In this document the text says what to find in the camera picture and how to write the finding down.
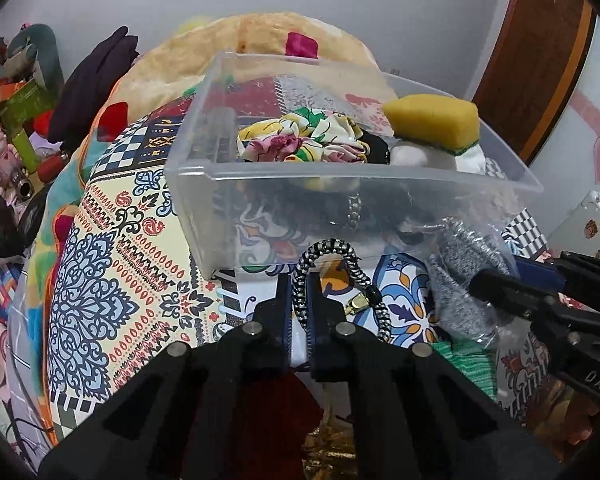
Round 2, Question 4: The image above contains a red velvet pouch gold bow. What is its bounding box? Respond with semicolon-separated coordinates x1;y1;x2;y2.
250;374;358;479

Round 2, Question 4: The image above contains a green knitted cloth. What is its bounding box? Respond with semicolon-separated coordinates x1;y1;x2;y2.
432;339;498;401

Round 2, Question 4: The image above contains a black white braided cord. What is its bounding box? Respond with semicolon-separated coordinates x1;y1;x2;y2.
291;237;394;344

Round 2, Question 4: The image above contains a yellow green sponge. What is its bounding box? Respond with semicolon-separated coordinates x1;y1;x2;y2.
381;94;480;155

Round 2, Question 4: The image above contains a floral fabric scrunchie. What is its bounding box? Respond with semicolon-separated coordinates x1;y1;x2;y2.
236;107;370;164

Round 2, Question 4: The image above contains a clear plastic storage bin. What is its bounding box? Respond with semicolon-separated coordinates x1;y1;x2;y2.
164;52;542;278

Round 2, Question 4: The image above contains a white soft cloth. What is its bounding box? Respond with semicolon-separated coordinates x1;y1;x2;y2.
390;141;486;174

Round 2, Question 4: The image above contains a grey fabric in plastic bag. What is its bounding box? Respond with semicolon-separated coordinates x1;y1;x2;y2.
427;218;519;348

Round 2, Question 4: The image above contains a white stickered case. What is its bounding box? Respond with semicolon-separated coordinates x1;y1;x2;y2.
547;191;600;259

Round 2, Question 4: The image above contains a patterned colourful bedsheet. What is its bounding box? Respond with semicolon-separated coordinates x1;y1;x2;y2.
17;87;571;448

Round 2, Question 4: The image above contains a pink bunny toy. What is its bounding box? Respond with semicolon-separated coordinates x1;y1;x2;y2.
0;123;34;200

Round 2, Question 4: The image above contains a dark purple garment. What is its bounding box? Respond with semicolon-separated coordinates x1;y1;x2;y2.
47;26;138;148

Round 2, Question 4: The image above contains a beige plush blanket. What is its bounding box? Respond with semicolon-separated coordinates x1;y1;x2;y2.
111;12;382;122

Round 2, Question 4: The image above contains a green teal plush toy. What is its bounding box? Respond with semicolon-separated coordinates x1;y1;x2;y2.
0;24;65;101

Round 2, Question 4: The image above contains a brown wooden door frame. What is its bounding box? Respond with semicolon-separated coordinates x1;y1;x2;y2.
474;0;596;164

